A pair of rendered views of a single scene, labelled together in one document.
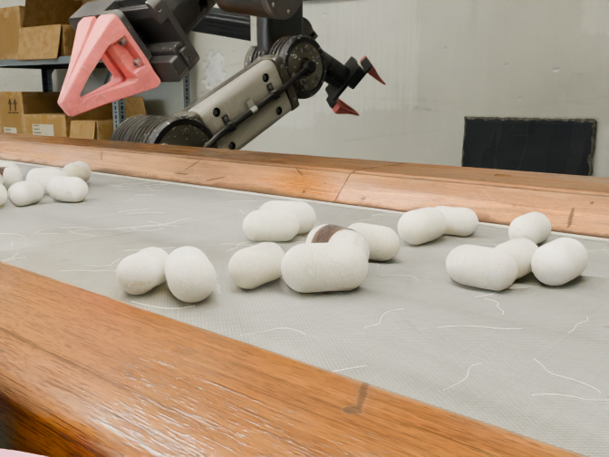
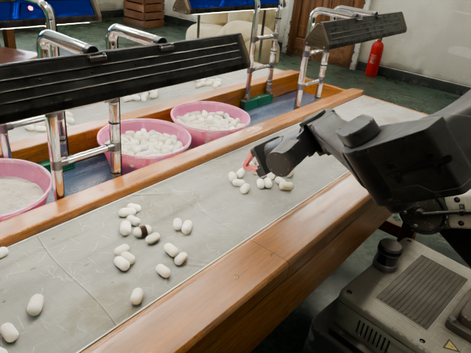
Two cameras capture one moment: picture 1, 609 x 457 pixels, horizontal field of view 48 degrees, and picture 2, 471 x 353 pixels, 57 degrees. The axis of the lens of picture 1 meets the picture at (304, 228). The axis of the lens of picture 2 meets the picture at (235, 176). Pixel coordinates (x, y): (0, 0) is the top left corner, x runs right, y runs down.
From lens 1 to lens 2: 99 cm
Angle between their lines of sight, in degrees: 81
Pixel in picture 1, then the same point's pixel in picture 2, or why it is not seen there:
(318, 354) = (90, 228)
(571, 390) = (64, 249)
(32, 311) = (85, 196)
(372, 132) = not seen: outside the picture
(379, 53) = not seen: outside the picture
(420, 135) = not seen: outside the picture
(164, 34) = (262, 160)
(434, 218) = (167, 249)
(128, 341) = (70, 203)
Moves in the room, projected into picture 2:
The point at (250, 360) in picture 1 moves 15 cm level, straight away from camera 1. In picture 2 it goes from (59, 211) to (132, 213)
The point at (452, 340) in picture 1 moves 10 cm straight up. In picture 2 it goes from (90, 242) to (86, 200)
